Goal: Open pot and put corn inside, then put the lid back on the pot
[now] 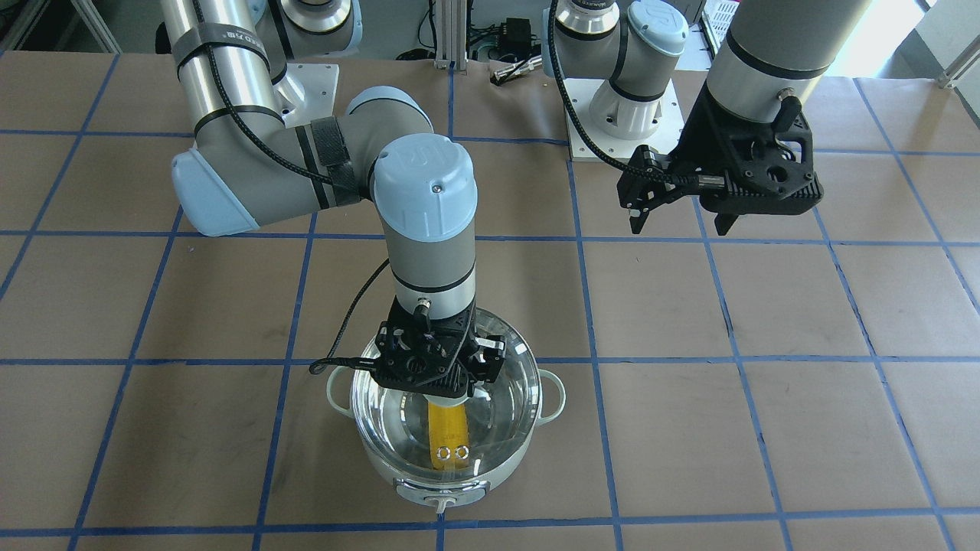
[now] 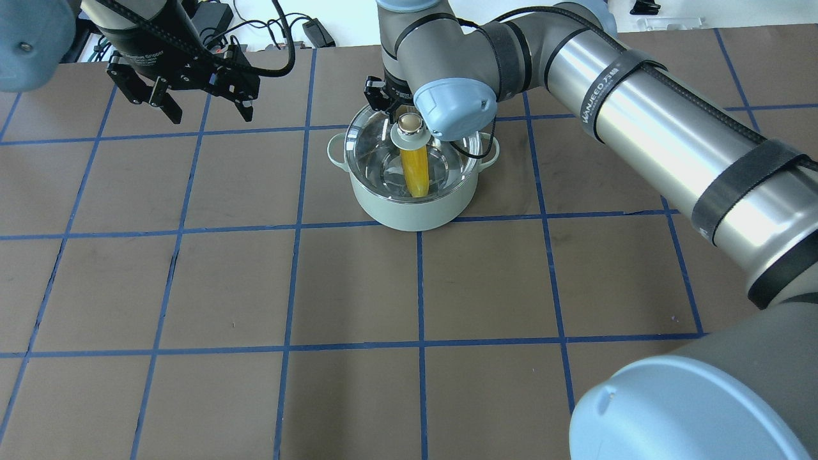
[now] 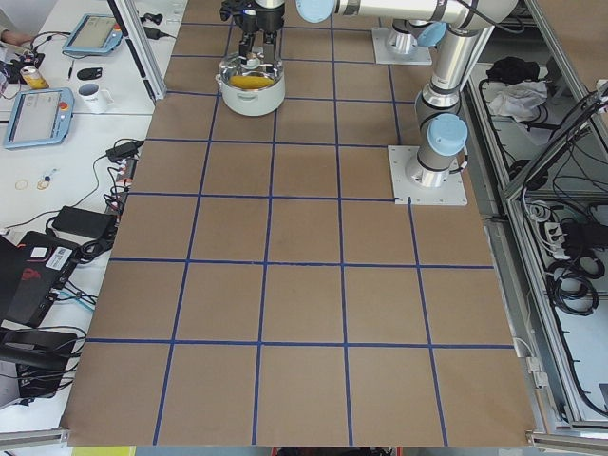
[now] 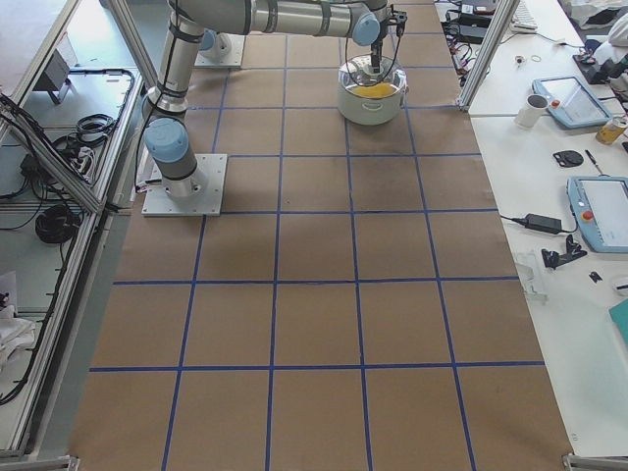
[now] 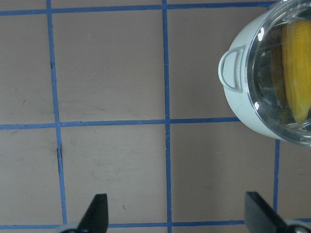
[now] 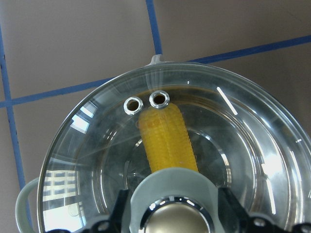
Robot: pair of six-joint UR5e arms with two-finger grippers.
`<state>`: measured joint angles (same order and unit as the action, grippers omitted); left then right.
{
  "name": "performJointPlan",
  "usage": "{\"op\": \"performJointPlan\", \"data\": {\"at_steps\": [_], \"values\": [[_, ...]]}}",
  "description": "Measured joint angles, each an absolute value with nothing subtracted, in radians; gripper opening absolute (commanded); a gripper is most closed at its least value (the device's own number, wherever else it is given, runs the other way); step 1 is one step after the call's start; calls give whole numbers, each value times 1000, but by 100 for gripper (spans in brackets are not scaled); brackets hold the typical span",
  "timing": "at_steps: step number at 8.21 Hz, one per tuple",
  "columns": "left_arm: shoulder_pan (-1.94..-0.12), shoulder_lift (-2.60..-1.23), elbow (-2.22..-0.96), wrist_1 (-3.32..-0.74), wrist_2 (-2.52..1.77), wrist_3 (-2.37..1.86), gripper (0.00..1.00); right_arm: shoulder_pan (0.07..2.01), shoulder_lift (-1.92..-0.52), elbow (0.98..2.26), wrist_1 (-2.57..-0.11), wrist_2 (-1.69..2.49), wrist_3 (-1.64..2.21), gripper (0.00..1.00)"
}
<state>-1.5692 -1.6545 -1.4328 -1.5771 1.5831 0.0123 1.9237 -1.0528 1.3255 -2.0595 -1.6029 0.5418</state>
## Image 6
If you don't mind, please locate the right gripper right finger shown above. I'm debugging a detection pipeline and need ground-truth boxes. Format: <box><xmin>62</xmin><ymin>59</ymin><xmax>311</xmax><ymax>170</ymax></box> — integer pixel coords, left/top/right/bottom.
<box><xmin>218</xmin><ymin>188</ymin><xmax>249</xmax><ymax>233</ymax></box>

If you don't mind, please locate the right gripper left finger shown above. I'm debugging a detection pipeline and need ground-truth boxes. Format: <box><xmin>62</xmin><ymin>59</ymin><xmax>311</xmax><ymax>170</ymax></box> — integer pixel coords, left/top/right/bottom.
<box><xmin>107</xmin><ymin>189</ymin><xmax>131</xmax><ymax>233</ymax></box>

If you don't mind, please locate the yellow corn cob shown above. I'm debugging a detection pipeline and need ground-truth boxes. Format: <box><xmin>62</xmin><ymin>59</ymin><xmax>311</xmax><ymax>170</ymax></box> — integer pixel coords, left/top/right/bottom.
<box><xmin>138</xmin><ymin>103</ymin><xmax>198</xmax><ymax>173</ymax></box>

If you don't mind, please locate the glass pot lid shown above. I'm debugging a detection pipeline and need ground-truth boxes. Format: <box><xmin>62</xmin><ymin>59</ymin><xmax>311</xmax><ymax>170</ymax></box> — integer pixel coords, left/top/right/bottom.
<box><xmin>36</xmin><ymin>60</ymin><xmax>311</xmax><ymax>233</ymax></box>

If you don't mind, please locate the white electric cooking pot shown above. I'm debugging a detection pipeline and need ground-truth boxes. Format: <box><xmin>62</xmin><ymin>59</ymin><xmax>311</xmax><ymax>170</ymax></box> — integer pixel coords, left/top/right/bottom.
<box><xmin>15</xmin><ymin>54</ymin><xmax>311</xmax><ymax>233</ymax></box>

